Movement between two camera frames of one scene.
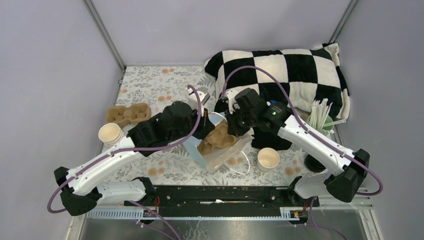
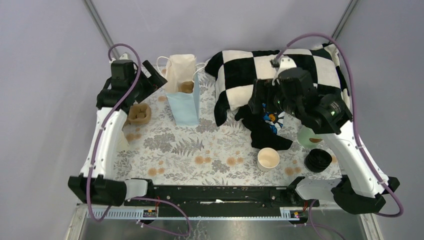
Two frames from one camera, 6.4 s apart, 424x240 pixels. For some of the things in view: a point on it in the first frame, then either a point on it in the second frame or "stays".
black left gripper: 206,127 to 155,78
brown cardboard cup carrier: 219,138 to 186,87
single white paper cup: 268,158 stays
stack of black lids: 313,165 stays
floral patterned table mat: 158,85 stays
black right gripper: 233,128 to 262,87
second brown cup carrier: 122,115 stays
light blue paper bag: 215,159 to 185,107
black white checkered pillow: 294,76 stays
